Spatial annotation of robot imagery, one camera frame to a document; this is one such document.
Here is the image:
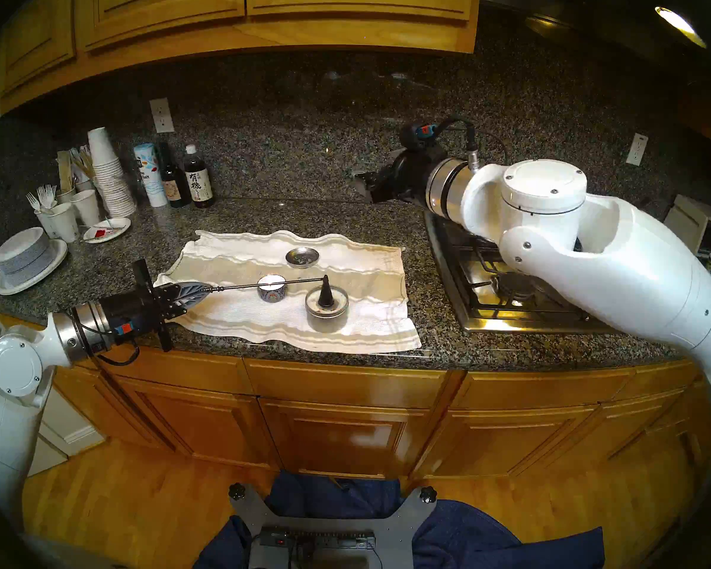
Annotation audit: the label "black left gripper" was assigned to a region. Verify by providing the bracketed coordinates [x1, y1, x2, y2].
[98, 258, 214, 353]

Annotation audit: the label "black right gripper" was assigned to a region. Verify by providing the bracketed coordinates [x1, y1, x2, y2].
[353, 146, 446, 204]

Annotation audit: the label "black metal candle snuffer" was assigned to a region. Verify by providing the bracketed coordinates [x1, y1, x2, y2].
[198, 274, 336, 309]

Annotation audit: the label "small patterned candle cup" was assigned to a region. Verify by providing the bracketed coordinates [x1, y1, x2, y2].
[257, 274, 287, 303]

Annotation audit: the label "round tin candle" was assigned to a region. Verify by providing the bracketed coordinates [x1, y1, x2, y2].
[305, 284, 350, 334]

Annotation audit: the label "white beige striped towel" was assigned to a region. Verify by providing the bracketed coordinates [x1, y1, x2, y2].
[154, 229, 422, 355]

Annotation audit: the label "small white saucer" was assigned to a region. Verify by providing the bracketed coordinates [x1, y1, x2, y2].
[84, 217, 132, 244]

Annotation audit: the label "dark glass bottle beige label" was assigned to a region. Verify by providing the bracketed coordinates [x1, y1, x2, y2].
[159, 141, 191, 208]

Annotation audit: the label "soy sauce bottle white label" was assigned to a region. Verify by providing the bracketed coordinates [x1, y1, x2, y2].
[184, 145, 216, 209]

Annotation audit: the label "white blue salt canister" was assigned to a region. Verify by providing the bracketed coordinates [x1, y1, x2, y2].
[134, 143, 169, 208]

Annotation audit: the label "white paper cup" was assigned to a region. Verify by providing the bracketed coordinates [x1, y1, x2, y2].
[49, 202, 81, 244]
[71, 189, 101, 228]

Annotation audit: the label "stack of white paper cups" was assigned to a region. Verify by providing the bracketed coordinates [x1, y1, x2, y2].
[88, 127, 137, 218]

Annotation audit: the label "steel gas stove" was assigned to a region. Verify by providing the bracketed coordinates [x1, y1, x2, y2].
[424, 209, 623, 334]

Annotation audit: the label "wooden utensil bundle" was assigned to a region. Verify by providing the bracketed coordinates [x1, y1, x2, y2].
[71, 146, 95, 181]

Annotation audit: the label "white panelled door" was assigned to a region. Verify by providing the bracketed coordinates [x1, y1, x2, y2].
[27, 390, 107, 477]

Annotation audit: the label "wooden base cabinets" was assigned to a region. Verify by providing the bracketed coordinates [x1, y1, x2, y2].
[0, 313, 711, 481]

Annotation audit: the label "dark range hood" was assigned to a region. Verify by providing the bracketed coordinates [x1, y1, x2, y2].
[480, 0, 711, 82]

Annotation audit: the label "black power strip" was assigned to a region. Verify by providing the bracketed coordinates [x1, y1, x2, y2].
[260, 528, 377, 551]

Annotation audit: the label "range hood lamp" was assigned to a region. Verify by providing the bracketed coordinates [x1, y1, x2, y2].
[655, 6, 707, 49]

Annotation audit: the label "dark blue cloth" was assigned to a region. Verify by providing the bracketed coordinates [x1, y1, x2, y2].
[193, 470, 605, 569]

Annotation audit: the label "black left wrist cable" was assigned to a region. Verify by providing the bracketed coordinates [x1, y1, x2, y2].
[74, 319, 140, 367]

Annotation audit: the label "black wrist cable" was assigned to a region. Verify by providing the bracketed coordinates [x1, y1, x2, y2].
[74, 319, 140, 367]
[438, 117, 481, 171]

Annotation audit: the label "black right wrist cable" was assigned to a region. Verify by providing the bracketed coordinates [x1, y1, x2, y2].
[438, 117, 481, 171]

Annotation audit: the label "white double wall outlet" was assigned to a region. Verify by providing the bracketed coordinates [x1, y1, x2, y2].
[149, 97, 175, 133]

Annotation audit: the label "wooden wall cabinets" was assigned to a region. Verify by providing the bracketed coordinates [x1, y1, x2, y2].
[0, 0, 482, 115]

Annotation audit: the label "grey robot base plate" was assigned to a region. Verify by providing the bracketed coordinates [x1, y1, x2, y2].
[228, 484, 438, 569]

